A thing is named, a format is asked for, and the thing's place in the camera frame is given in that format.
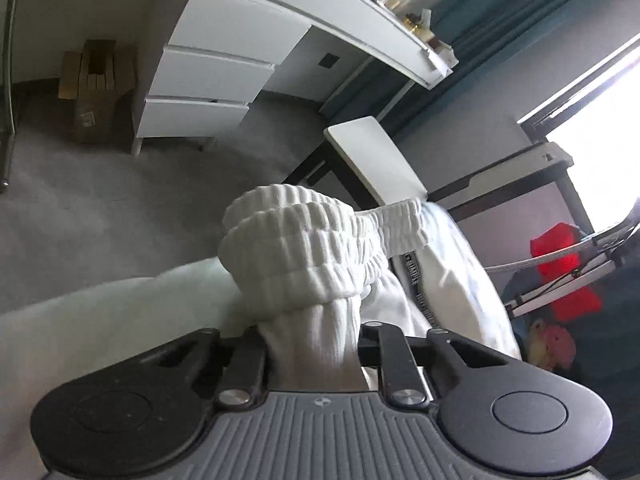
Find metal drying rack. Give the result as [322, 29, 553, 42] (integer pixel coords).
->
[482, 209, 640, 319]

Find white dressing desk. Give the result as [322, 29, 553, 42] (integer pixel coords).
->
[131, 0, 457, 153]

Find red cloth on rack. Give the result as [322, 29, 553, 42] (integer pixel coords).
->
[529, 222, 602, 323]

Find pink plush toy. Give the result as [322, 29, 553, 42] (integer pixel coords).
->
[527, 318, 576, 372]

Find cardboard box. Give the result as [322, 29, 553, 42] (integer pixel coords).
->
[58, 39, 137, 144]

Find black frame side table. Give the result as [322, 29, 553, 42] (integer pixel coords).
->
[427, 141, 594, 233]

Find teal curtain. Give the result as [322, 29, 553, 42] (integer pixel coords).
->
[322, 0, 603, 139]

